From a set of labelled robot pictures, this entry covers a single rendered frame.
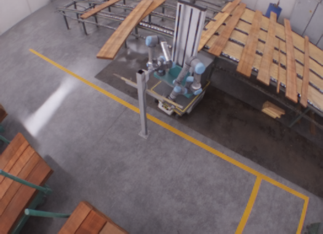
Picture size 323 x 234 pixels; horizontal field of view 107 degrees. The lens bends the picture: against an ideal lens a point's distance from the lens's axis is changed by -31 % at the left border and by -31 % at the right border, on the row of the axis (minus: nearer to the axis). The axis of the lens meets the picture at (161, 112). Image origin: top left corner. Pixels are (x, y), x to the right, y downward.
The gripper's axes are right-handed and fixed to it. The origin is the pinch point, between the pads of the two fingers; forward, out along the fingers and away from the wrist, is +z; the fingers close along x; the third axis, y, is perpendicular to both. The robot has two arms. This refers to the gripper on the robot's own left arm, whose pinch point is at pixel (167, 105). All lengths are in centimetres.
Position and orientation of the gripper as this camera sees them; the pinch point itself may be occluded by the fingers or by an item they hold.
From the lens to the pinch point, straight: 219.1
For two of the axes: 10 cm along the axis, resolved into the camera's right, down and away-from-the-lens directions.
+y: -6.2, 3.2, -7.2
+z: -4.1, 6.4, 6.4
